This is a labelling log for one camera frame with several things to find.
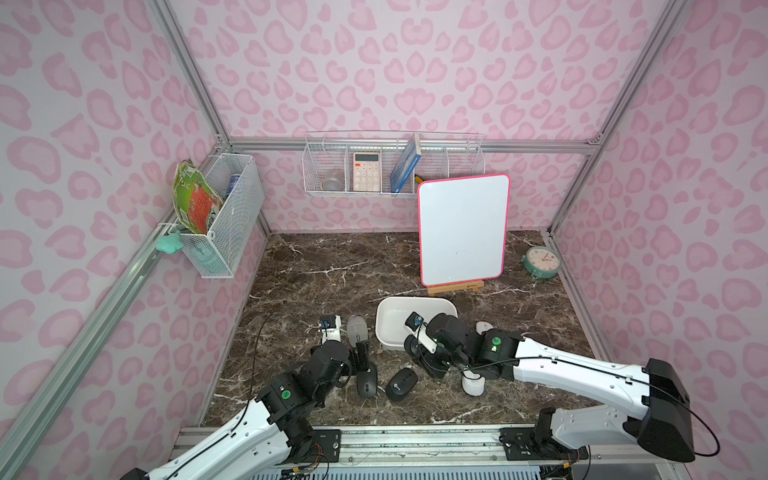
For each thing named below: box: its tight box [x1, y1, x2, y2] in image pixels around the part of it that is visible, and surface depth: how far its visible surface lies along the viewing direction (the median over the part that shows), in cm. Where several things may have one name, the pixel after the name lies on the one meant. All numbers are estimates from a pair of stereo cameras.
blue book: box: [390, 133, 422, 193], surface depth 90 cm
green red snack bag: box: [173, 159, 223, 234], surface depth 75 cm
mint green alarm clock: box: [521, 246, 562, 279], surface depth 109 cm
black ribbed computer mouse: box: [357, 364, 377, 398], surface depth 83 cm
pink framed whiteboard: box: [418, 174, 511, 288], surface depth 94 cm
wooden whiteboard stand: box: [427, 280, 485, 297], surface depth 99 cm
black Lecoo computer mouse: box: [386, 367, 418, 402], surface depth 83 cm
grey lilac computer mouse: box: [347, 315, 368, 347], surface depth 92 cm
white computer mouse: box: [461, 370, 486, 397], surface depth 82 cm
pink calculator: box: [353, 152, 381, 191], surface depth 97 cm
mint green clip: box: [155, 232, 184, 255], surface depth 64 cm
